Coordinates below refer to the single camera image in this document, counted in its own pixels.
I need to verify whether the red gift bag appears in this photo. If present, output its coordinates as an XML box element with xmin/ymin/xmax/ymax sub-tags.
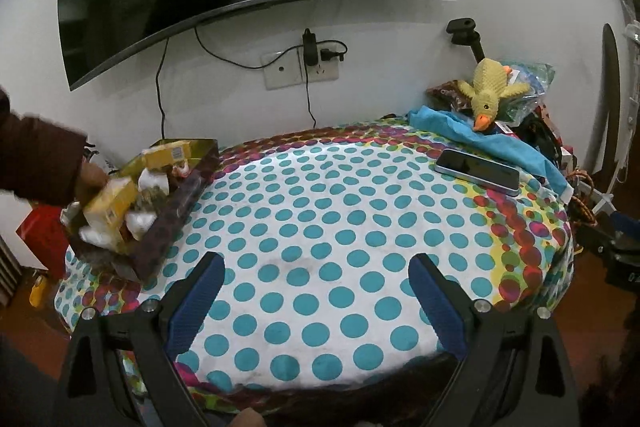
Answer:
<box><xmin>16</xmin><ymin>205</ymin><xmax>68</xmax><ymax>281</ymax></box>

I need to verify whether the brown snack packet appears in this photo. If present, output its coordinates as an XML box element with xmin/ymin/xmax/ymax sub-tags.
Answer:
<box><xmin>425</xmin><ymin>80</ymin><xmax>471</xmax><ymax>114</ymax></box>

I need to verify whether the person hand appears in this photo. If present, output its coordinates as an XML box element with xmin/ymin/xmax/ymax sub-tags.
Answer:
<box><xmin>75</xmin><ymin>160</ymin><xmax>110</xmax><ymax>206</ymax></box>

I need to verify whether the white plastic bundle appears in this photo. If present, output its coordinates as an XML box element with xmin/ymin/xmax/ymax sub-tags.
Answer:
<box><xmin>78</xmin><ymin>227</ymin><xmax>122</xmax><ymax>251</ymax></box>

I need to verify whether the gold metal tin box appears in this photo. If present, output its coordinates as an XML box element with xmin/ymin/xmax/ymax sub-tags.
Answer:
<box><xmin>60</xmin><ymin>139</ymin><xmax>220</xmax><ymax>283</ymax></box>

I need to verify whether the black clamp mount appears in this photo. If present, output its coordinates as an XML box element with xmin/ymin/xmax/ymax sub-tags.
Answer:
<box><xmin>446</xmin><ymin>17</ymin><xmax>485</xmax><ymax>63</ymax></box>

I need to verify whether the yellow medicine box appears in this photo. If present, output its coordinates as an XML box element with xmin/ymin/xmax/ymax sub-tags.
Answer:
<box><xmin>142</xmin><ymin>140</ymin><xmax>192</xmax><ymax>170</ymax></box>
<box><xmin>84</xmin><ymin>176</ymin><xmax>138</xmax><ymax>232</ymax></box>

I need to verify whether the blue cloth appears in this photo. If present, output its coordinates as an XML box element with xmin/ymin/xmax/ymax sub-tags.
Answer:
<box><xmin>408</xmin><ymin>105</ymin><xmax>574</xmax><ymax>204</ymax></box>

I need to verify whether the black smartphone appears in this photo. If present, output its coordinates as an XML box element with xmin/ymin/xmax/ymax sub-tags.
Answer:
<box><xmin>434</xmin><ymin>148</ymin><xmax>520</xmax><ymax>197</ymax></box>

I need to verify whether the polka dot tablecloth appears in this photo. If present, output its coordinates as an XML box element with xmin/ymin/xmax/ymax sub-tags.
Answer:
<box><xmin>54</xmin><ymin>118</ymin><xmax>574</xmax><ymax>412</ymax></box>

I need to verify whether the white wall socket plate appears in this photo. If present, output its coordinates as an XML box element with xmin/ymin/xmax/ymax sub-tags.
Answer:
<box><xmin>260</xmin><ymin>50</ymin><xmax>340</xmax><ymax>90</ymax></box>

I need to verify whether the yellow plush duck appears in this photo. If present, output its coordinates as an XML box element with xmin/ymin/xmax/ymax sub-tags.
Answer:
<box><xmin>457</xmin><ymin>58</ymin><xmax>529</xmax><ymax>132</ymax></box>

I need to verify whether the black power adapter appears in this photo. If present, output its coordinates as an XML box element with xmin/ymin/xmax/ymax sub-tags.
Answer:
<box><xmin>303</xmin><ymin>28</ymin><xmax>319</xmax><ymax>67</ymax></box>

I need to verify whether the dark brown sleeve forearm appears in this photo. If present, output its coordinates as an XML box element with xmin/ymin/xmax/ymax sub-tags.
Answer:
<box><xmin>0</xmin><ymin>91</ymin><xmax>86</xmax><ymax>207</ymax></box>

